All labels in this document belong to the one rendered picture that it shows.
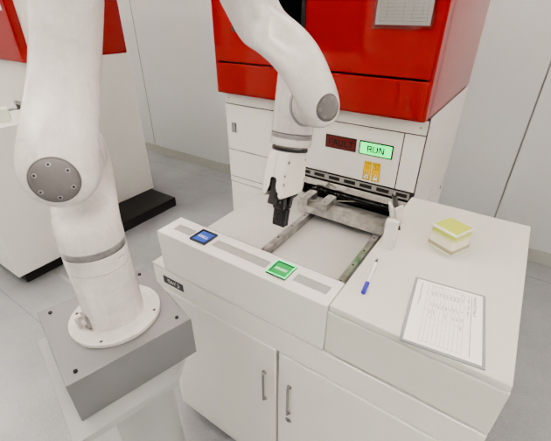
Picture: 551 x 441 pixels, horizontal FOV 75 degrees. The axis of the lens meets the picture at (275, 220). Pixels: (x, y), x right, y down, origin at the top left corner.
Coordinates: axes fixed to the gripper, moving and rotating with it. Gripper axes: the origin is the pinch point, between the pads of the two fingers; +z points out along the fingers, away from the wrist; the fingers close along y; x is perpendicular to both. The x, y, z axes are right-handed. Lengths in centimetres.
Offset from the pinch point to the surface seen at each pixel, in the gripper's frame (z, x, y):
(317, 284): 15.3, 9.6, -4.4
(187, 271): 26.3, -29.3, -1.1
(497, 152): -3, 33, -211
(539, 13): -80, 31, -194
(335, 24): -46, -16, -44
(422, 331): 14.5, 33.9, -2.5
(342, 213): 13, -5, -52
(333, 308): 15.9, 16.4, 0.8
